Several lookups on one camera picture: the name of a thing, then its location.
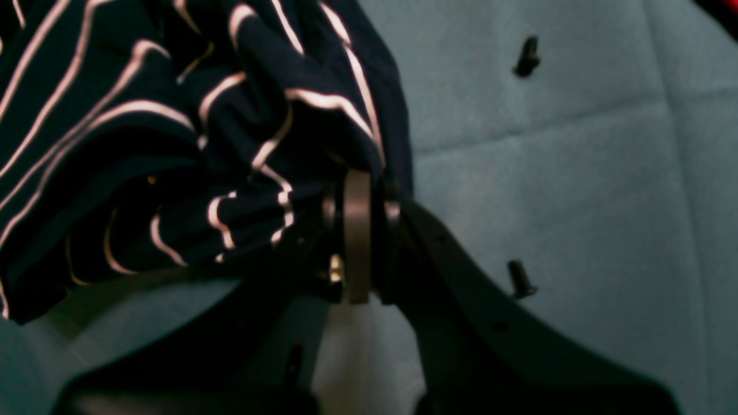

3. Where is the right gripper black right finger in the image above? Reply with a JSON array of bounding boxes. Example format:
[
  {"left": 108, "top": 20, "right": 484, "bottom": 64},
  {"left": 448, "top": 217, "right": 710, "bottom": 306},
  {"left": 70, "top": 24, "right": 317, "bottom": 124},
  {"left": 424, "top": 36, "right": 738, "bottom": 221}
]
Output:
[{"left": 372, "top": 184, "right": 680, "bottom": 414}]

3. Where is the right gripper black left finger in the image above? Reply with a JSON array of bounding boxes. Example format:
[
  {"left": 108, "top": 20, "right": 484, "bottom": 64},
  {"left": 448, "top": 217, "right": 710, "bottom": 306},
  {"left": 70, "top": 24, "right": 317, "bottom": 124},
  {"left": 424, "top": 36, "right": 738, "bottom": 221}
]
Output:
[{"left": 53, "top": 170, "right": 372, "bottom": 414}]

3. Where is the navy white striped t-shirt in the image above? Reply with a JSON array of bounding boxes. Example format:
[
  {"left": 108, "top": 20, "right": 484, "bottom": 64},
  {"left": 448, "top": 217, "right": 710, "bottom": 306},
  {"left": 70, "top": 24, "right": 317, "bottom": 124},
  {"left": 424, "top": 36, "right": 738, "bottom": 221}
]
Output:
[{"left": 1, "top": 1, "right": 413, "bottom": 324}]

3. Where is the black screw lower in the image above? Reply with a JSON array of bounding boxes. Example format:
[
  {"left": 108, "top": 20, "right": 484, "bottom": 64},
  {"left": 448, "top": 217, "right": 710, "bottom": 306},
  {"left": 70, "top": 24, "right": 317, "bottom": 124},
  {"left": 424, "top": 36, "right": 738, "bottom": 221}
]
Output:
[{"left": 507, "top": 258, "right": 538, "bottom": 300}]

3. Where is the black screw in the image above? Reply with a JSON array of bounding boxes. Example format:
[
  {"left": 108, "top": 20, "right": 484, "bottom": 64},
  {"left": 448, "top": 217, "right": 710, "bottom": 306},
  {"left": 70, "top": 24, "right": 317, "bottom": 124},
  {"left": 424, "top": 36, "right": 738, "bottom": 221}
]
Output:
[
  {"left": 513, "top": 35, "right": 541, "bottom": 78},
  {"left": 507, "top": 258, "right": 538, "bottom": 300}
]

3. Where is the teal table cloth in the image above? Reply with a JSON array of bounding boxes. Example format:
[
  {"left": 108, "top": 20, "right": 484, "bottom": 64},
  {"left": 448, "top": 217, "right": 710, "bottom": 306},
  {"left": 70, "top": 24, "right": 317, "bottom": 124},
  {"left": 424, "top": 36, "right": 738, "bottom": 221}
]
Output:
[{"left": 0, "top": 0, "right": 738, "bottom": 415}]

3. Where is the black screw upper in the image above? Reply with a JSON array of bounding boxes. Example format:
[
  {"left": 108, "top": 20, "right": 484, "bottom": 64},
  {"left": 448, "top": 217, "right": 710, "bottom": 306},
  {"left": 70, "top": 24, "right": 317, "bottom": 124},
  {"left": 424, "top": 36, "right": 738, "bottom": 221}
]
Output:
[{"left": 513, "top": 35, "right": 541, "bottom": 78}]

